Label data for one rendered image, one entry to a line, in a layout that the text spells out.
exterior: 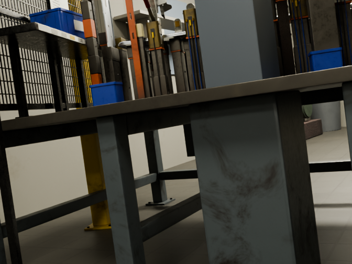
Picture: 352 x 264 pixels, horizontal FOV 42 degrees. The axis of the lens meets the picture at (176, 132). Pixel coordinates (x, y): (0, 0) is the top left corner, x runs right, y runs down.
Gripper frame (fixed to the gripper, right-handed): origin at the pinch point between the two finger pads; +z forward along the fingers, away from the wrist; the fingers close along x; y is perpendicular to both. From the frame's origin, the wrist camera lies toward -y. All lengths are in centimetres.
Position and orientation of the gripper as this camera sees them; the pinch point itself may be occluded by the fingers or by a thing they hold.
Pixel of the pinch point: (160, 16)
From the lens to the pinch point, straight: 227.2
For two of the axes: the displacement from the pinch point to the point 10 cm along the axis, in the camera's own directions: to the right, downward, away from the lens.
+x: 1.9, -0.6, 9.8
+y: 9.7, -1.1, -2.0
